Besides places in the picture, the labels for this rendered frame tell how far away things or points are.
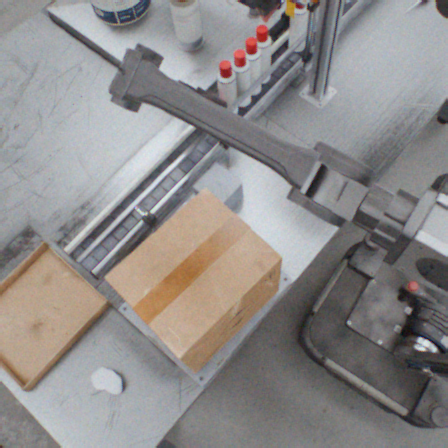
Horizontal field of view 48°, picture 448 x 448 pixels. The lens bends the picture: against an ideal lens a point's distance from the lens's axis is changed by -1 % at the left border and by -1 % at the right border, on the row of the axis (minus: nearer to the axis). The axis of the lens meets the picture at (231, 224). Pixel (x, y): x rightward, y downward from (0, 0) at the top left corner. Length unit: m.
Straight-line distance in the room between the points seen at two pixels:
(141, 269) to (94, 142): 0.63
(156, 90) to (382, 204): 0.37
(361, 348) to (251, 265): 0.96
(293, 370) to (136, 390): 0.95
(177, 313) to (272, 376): 1.14
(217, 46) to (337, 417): 1.46
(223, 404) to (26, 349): 0.96
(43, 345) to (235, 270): 0.60
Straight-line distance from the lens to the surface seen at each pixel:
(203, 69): 1.65
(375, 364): 1.95
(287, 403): 2.14
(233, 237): 1.09
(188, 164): 1.45
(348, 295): 1.98
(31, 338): 1.45
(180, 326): 1.04
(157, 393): 1.33
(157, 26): 1.79
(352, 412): 2.16
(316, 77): 1.58
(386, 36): 1.83
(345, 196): 0.74
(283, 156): 0.76
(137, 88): 0.79
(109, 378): 1.33
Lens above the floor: 2.13
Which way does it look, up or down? 67 degrees down
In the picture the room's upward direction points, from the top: 8 degrees counter-clockwise
